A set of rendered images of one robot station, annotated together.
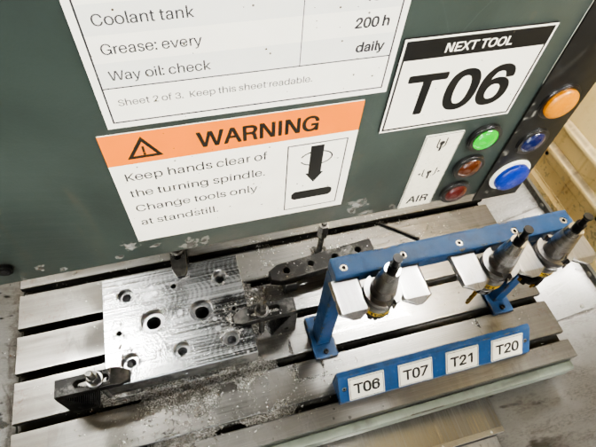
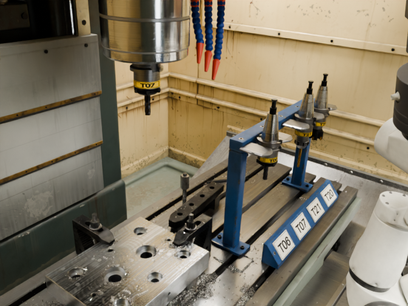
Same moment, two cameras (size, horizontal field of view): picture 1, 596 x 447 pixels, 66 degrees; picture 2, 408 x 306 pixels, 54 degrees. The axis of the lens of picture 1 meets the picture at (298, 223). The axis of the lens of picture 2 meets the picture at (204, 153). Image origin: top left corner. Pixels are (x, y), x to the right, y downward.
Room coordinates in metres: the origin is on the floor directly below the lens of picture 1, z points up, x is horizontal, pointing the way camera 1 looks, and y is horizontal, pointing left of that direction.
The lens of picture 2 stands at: (-0.32, 0.49, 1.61)
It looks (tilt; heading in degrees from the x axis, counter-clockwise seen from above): 25 degrees down; 326
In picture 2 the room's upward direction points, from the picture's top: 2 degrees clockwise
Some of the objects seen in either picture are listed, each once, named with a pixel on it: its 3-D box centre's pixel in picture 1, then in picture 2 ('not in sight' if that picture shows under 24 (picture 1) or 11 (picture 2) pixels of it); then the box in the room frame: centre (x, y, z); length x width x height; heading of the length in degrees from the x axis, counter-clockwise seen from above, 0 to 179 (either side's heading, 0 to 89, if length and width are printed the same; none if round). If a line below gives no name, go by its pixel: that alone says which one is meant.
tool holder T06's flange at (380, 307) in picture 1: (381, 292); (269, 142); (0.35, -0.15, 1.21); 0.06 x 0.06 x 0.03
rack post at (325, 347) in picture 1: (328, 309); (234, 200); (0.38, -0.08, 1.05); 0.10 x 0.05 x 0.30; 21
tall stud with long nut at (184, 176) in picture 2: (321, 237); (184, 191); (0.61, -0.06, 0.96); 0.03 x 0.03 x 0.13
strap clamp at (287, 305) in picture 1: (264, 317); (192, 237); (0.39, 0.05, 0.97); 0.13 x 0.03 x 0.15; 111
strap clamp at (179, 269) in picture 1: (178, 255); (95, 237); (0.51, 0.26, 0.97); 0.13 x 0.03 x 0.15; 21
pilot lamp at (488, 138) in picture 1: (484, 138); not in sight; (0.26, -0.13, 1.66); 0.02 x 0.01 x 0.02; 111
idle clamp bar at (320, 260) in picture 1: (321, 266); (196, 209); (0.55, -0.07, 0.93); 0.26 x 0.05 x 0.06; 116
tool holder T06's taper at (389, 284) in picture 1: (388, 279); (271, 125); (0.35, -0.15, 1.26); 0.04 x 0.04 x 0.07
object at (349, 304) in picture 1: (349, 299); (258, 150); (0.33, -0.10, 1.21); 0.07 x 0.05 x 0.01; 21
